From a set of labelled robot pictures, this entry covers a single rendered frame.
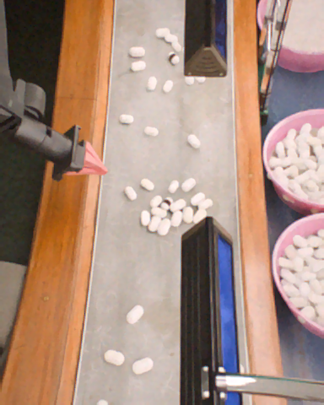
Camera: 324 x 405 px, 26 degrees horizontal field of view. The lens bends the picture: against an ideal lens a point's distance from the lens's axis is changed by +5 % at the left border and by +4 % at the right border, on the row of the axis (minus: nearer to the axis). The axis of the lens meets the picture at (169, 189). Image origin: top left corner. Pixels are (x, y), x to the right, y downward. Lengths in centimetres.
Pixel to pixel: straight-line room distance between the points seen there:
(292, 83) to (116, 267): 71
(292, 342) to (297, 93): 66
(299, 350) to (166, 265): 29
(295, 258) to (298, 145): 31
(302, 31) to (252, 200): 55
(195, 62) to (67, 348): 56
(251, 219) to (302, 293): 17
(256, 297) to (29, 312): 42
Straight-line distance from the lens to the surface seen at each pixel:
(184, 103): 166
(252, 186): 149
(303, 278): 142
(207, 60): 127
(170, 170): 153
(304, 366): 141
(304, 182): 155
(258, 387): 91
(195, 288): 98
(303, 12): 191
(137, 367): 129
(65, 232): 142
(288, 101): 178
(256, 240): 141
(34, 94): 135
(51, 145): 131
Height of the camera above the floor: 196
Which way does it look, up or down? 55 degrees down
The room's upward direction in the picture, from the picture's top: 2 degrees clockwise
